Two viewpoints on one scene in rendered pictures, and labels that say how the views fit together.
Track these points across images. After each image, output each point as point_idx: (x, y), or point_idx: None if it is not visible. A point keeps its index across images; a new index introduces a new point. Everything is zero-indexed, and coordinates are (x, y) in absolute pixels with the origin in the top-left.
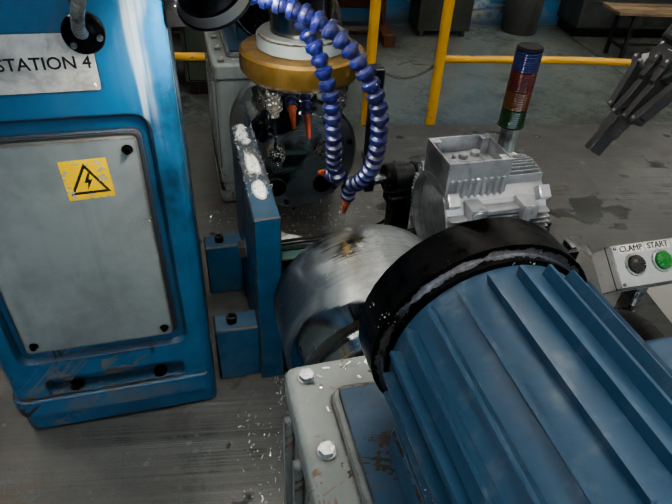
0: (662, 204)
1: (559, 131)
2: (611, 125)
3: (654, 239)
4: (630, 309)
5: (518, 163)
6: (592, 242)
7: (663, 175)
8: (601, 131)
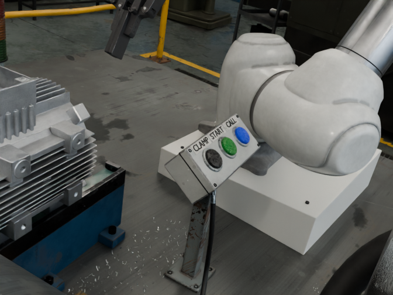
0: (146, 108)
1: (29, 68)
2: (124, 22)
3: (159, 139)
4: (213, 208)
5: (37, 88)
6: (115, 158)
7: (133, 86)
8: (116, 31)
